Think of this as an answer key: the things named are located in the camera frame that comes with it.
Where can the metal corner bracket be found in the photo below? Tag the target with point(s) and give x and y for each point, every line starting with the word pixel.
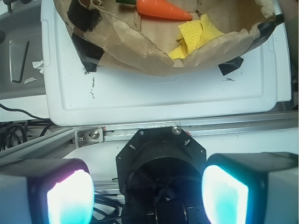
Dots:
pixel 87 136

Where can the white plastic tray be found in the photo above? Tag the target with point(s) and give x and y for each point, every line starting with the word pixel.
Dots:
pixel 112 96

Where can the brown paper bag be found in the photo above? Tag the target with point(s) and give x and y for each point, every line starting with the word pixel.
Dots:
pixel 141 43

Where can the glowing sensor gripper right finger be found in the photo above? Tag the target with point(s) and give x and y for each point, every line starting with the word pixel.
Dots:
pixel 251 188

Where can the orange toy carrot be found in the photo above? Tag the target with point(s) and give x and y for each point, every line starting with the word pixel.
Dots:
pixel 158 8

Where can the black allen key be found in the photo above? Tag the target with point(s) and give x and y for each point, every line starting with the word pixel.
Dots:
pixel 19 58

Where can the grey plastic bin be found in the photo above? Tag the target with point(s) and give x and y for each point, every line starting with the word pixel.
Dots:
pixel 20 46

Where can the black tape strip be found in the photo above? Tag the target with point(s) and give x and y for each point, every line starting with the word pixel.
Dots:
pixel 89 53
pixel 231 65

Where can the aluminium extrusion rail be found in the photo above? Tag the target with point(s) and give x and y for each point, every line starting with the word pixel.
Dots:
pixel 61 142

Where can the black tape strip left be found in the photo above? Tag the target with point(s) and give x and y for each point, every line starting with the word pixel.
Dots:
pixel 89 53

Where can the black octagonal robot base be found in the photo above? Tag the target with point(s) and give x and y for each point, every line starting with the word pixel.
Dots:
pixel 161 183

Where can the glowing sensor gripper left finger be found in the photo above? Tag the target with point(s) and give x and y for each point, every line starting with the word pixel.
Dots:
pixel 45 191

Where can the black tape strip right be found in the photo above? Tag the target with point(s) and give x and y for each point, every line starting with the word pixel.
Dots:
pixel 231 65

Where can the yellow knitted cloth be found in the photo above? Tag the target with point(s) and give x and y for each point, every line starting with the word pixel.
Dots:
pixel 192 35

